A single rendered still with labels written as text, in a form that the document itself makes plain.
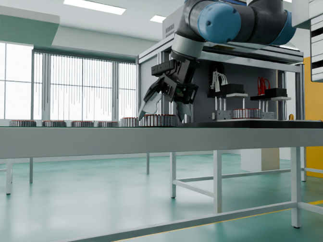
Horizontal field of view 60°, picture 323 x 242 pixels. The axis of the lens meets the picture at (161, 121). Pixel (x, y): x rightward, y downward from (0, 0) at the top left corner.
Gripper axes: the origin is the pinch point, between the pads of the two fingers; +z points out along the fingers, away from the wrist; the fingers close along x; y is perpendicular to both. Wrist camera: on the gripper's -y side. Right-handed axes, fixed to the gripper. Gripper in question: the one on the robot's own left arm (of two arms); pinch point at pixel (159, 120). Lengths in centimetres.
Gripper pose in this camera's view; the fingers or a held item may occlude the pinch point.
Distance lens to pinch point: 80.3
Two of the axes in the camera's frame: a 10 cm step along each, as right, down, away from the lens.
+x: 8.3, 0.2, 5.5
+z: -2.8, 8.8, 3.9
